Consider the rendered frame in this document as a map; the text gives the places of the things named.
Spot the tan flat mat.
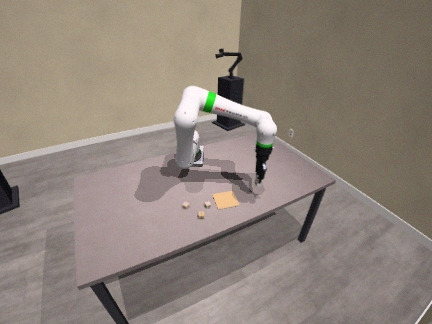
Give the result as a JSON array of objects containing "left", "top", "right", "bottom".
[{"left": 212, "top": 191, "right": 240, "bottom": 210}]

